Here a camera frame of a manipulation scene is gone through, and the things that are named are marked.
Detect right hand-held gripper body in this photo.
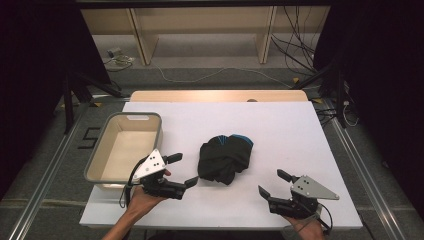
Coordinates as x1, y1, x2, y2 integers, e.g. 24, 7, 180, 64
267, 174, 341, 220

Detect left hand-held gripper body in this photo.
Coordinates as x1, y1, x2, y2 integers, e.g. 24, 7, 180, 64
131, 148, 188, 201

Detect black garment with blue trim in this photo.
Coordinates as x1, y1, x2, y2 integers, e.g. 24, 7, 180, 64
197, 133, 254, 186

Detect beige plastic bin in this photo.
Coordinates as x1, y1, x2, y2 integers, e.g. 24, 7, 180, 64
83, 111, 164, 186

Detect person's left hand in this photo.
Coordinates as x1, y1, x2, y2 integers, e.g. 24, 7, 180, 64
125, 169, 172, 218

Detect person's right hand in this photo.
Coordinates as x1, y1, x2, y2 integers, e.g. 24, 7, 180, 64
283, 214, 326, 240

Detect white table board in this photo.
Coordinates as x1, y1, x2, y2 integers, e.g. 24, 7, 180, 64
79, 101, 364, 231

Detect black metal stand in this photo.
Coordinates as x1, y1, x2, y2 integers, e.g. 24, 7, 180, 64
291, 56, 350, 129
62, 71, 132, 135

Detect dark curtain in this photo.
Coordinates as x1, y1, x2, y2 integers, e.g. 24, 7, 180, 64
313, 0, 424, 214
0, 0, 112, 201

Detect wooden shelf unit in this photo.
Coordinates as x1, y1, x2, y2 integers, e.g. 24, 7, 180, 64
79, 5, 331, 66

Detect left hand-held gripper cable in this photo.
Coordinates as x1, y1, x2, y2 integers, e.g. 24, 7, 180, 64
119, 155, 148, 210

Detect hand-held gripper cable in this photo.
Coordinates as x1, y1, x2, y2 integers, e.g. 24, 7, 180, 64
299, 203, 334, 235
119, 155, 148, 210

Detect right hand-held gripper cable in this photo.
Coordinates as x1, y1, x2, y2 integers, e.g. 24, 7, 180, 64
299, 203, 334, 235

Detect aluminium floor rail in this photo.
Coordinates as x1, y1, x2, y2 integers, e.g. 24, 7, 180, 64
320, 99, 408, 240
6, 96, 101, 240

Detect floor cables by stand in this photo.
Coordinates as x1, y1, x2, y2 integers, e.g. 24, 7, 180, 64
314, 101, 360, 129

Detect white floor cable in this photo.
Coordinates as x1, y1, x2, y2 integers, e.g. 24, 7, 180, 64
151, 61, 294, 90

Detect power adapter with cable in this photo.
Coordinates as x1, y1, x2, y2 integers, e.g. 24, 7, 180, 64
102, 47, 137, 73

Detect bundle of black cables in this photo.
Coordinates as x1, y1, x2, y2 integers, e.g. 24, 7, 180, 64
270, 5, 318, 75

